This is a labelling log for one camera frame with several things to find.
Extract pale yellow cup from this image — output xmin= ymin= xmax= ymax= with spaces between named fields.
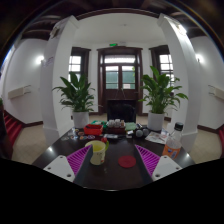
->
xmin=84 ymin=139 xmax=110 ymax=166

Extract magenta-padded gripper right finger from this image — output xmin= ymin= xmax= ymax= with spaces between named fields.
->
xmin=132 ymin=143 xmax=183 ymax=187

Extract dark-framed window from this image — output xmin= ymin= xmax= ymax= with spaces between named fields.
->
xmin=68 ymin=47 xmax=92 ymax=84
xmin=148 ymin=44 xmax=175 ymax=84

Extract dark wooden double door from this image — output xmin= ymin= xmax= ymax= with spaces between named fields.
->
xmin=97 ymin=46 xmax=144 ymax=114

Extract printed paper leaflet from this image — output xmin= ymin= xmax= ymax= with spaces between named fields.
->
xmin=144 ymin=129 xmax=170 ymax=145

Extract flat round red coaster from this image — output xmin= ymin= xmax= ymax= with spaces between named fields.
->
xmin=117 ymin=155 xmax=137 ymax=169

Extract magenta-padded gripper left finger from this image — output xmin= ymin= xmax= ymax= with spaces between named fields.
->
xmin=43 ymin=144 xmax=94 ymax=188

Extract green cloth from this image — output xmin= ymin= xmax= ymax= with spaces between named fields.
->
xmin=124 ymin=122 xmax=138 ymax=132

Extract orange drink plastic bottle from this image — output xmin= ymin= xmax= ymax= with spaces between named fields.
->
xmin=162 ymin=122 xmax=185 ymax=160

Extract box of small jars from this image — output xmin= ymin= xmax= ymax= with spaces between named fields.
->
xmin=105 ymin=118 xmax=127 ymax=134

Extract red plastic box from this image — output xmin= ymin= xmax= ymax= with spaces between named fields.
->
xmin=83 ymin=123 xmax=104 ymax=136

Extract black chair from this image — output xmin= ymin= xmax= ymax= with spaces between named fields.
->
xmin=106 ymin=98 xmax=137 ymax=123

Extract potted plant in white pot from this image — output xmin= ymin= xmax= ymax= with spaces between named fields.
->
xmin=138 ymin=65 xmax=189 ymax=132
xmin=52 ymin=72 xmax=98 ymax=129

